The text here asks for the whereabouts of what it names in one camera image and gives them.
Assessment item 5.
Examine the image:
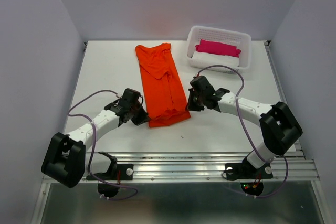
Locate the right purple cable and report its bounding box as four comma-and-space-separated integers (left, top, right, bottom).
195, 65, 289, 199

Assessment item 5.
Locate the white plastic basket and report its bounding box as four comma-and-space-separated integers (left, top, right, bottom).
186, 26, 252, 72

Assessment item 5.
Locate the white rolled t shirt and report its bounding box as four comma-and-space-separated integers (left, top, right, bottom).
191, 51, 239, 68

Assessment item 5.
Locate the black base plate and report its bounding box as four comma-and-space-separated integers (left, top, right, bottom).
222, 163, 273, 181
93, 163, 134, 181

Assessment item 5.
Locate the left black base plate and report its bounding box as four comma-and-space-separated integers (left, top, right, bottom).
93, 163, 134, 181

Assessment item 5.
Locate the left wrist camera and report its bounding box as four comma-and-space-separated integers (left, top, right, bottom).
118, 88, 141, 109

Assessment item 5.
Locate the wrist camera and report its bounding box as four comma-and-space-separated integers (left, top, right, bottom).
118, 88, 141, 109
190, 76, 215, 96

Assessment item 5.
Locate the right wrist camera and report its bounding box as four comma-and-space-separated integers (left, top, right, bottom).
190, 76, 215, 96

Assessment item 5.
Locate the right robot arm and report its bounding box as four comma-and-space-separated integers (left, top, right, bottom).
186, 88, 303, 178

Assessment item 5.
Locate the pink rolled t shirt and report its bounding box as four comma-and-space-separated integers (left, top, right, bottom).
195, 39, 241, 58

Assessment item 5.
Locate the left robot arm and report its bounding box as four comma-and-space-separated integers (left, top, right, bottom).
41, 99, 150, 188

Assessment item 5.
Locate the orange t shirt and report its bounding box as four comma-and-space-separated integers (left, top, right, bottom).
135, 43, 191, 128

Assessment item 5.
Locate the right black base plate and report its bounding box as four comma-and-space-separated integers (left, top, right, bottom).
222, 163, 273, 181

